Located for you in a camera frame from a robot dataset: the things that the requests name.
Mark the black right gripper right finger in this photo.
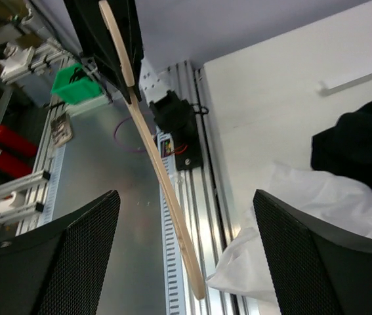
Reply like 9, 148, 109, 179
253, 190, 372, 314

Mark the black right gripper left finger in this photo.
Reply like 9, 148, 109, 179
0, 190, 120, 314

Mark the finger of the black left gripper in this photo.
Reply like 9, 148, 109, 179
64, 1, 144, 101

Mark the white t shirt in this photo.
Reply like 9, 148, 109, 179
207, 164, 372, 314

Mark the beige wooden hanger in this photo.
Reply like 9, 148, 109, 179
98, 1, 206, 300

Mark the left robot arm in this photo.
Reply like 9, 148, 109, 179
65, 1, 203, 171

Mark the black t shirt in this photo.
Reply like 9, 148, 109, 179
310, 101, 372, 190

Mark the green plastic bin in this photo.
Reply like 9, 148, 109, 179
51, 63, 102, 105

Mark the red fire extinguisher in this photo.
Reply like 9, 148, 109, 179
0, 149, 32, 179
0, 125, 37, 158

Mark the silver clothes rack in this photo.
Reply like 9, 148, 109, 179
316, 60, 372, 96

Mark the white slotted cable duct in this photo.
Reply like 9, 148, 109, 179
157, 133, 186, 314

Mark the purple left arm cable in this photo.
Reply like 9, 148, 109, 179
113, 116, 157, 154

